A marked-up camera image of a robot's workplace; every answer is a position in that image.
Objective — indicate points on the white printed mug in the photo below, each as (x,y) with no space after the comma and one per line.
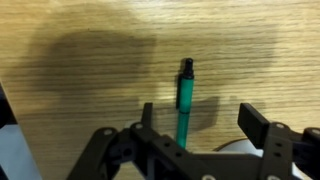
(240,146)

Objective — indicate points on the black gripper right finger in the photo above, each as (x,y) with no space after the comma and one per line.
(280,153)

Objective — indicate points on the green pen with black tip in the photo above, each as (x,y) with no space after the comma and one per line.
(185,96)

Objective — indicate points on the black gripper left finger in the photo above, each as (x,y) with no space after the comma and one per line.
(110,156)

